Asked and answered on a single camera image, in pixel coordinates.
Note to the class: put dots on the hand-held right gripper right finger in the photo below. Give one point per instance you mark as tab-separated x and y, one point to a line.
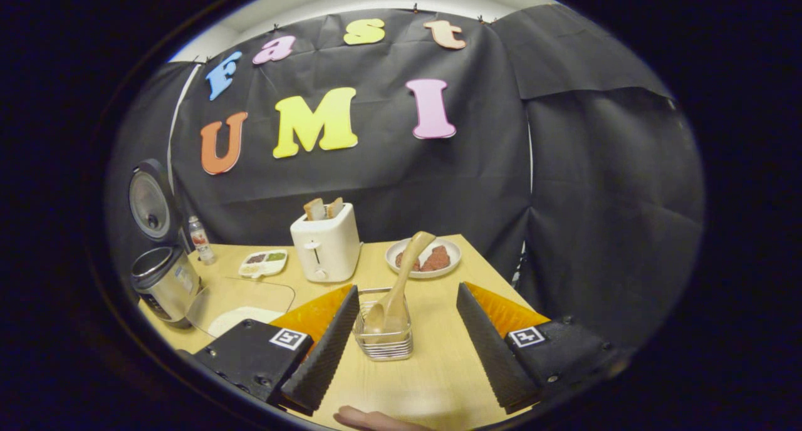
489	356

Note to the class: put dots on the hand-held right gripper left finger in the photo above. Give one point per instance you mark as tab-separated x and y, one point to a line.
326	356

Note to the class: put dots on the wooden spoon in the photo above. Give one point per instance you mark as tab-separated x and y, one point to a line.
395	302

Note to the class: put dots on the dark grey rice cooker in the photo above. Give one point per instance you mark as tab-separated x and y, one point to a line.
166	287

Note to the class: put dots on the white round plate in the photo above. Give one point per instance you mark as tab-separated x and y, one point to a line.
448	269

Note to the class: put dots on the clear plastic container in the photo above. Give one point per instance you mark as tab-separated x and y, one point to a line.
244	293

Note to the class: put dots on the white toaster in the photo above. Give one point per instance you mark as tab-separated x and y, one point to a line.
329	249

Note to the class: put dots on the brown meat piece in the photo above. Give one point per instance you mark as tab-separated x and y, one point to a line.
401	262
437	259

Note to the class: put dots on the white divided grain dish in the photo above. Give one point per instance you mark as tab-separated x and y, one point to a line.
263	263

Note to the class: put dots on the small clear bottle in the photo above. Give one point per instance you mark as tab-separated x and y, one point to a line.
202	240

